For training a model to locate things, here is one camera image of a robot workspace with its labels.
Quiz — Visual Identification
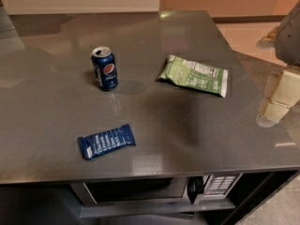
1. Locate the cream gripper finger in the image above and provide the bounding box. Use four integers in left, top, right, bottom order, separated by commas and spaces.
256, 67, 300, 128

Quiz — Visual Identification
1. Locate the blue rxbar blueberry wrapper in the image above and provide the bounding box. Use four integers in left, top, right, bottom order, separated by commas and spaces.
78, 124, 136, 160

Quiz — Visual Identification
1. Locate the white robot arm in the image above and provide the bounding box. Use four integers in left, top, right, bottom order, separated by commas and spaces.
256, 1, 300, 128

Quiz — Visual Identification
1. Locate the green chip bag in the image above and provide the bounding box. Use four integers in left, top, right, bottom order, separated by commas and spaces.
158, 55, 229, 98

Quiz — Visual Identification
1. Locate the stainless steel microwave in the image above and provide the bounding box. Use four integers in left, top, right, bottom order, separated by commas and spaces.
70, 173, 242, 206

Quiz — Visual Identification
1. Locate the blue pepsi can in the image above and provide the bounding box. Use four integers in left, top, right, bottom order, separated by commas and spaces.
91, 47, 118, 91

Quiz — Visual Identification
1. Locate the dark under-table shelf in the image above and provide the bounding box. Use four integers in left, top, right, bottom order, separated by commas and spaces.
55, 185, 237, 219

